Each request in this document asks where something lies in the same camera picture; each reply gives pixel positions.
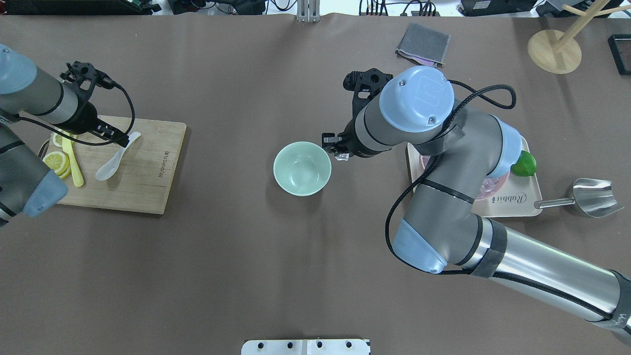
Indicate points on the steel ice scoop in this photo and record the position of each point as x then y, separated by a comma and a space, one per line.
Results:
590, 197

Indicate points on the green lime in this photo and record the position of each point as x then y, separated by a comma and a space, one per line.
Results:
525, 166

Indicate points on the cream plastic tray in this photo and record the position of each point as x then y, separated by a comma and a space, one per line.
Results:
504, 196

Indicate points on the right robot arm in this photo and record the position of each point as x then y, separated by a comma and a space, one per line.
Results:
439, 233

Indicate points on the mint green bowl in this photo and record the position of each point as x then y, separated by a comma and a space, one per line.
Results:
302, 168

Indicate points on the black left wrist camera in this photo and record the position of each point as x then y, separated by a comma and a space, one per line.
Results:
83, 77

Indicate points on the metal bracket at table edge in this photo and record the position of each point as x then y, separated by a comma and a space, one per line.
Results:
308, 11

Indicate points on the grey folded cloth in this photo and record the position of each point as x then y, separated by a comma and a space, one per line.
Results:
423, 45

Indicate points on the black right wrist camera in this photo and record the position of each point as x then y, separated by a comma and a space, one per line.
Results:
365, 85

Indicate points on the lemon slice stack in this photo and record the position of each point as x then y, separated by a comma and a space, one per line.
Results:
59, 162

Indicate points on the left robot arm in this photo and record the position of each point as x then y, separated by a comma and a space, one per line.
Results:
30, 95

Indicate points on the bamboo cutting board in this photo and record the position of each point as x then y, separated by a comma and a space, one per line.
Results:
144, 178

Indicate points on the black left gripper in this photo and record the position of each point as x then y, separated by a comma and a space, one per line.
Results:
87, 120

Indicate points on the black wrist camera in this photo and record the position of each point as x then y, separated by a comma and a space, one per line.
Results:
83, 77
365, 85

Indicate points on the wooden stand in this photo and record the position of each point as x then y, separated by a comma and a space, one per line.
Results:
558, 52

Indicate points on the black box at edge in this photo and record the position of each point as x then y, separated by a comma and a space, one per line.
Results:
620, 46

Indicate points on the white ceramic spoon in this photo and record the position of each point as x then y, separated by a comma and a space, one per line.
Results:
110, 168

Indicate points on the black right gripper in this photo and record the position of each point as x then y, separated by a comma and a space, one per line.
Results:
349, 139

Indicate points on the lemon slice near bun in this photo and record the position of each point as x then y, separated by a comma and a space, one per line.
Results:
58, 139

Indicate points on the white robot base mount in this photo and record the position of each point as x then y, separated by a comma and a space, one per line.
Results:
307, 347

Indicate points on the yellow plastic knife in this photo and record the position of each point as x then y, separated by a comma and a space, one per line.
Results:
75, 171

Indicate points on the pink bowl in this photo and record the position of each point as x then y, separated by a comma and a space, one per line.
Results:
493, 190

